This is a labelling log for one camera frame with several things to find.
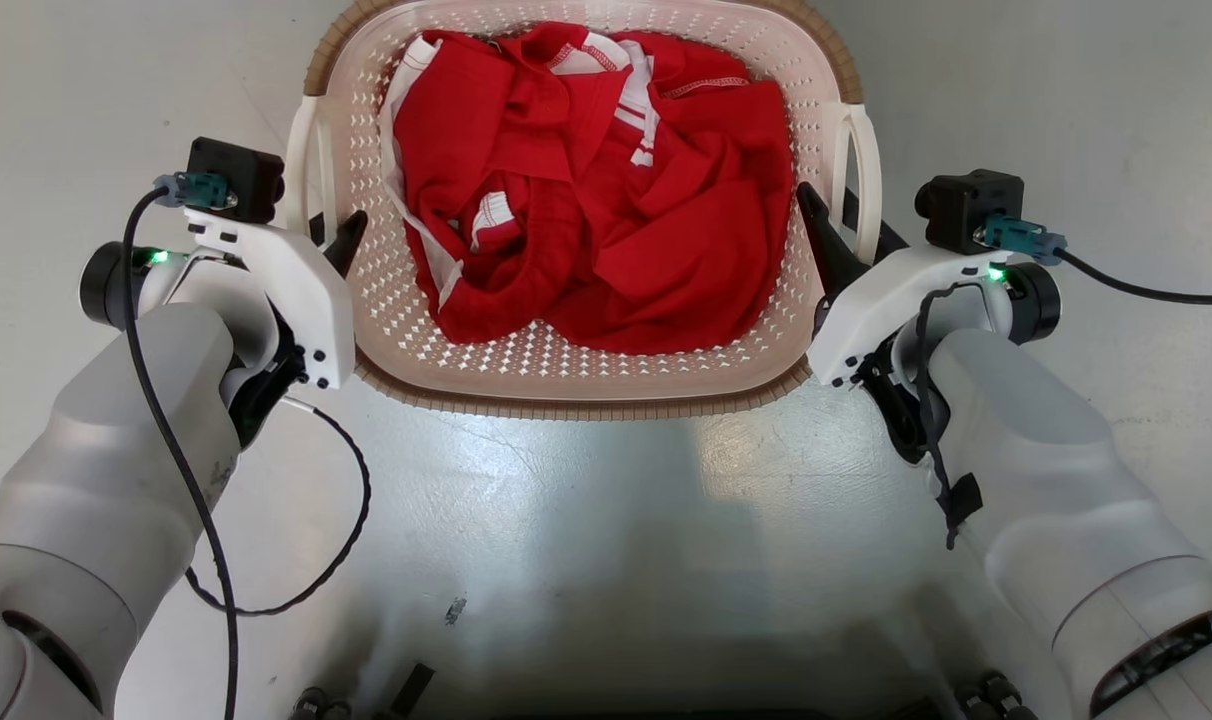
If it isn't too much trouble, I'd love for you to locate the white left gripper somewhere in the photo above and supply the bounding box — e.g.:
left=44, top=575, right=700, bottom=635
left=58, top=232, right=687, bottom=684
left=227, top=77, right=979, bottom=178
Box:
left=171, top=208, right=369, bottom=446

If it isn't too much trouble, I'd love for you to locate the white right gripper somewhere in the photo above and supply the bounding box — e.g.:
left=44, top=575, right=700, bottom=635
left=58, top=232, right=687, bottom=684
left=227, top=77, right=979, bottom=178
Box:
left=796, top=182, right=1012, bottom=466

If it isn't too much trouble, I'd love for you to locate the cream perforated laundry basket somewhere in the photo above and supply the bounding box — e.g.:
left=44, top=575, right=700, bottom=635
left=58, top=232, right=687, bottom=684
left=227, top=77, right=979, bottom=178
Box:
left=284, top=0, right=883, bottom=421

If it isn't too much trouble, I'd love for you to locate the red and white garment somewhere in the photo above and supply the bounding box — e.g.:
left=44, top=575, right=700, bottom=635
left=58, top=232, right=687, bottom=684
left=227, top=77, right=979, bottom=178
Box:
left=381, top=22, right=797, bottom=357

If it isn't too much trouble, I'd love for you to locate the black left camera cable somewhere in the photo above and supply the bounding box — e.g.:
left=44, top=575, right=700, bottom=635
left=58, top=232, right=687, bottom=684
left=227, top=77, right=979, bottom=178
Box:
left=119, top=172, right=242, bottom=720

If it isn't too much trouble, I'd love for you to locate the black camera cable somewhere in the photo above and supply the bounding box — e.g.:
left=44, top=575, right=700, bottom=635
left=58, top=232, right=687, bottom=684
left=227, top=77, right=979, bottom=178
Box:
left=119, top=172, right=242, bottom=720
left=976, top=215, right=1212, bottom=306

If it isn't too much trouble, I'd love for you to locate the black right camera cable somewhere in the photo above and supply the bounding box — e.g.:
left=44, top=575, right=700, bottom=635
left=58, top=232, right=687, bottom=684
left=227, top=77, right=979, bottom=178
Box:
left=976, top=215, right=1212, bottom=306

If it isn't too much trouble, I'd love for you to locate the thin black left gripper cable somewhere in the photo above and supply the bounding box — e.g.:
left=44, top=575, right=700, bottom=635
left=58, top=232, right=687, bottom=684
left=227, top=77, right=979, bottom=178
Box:
left=184, top=395, right=374, bottom=617

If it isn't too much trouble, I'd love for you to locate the black strapped right arm cable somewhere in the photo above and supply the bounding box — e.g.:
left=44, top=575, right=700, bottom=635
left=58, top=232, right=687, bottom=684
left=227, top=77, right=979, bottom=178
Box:
left=912, top=283, right=985, bottom=551

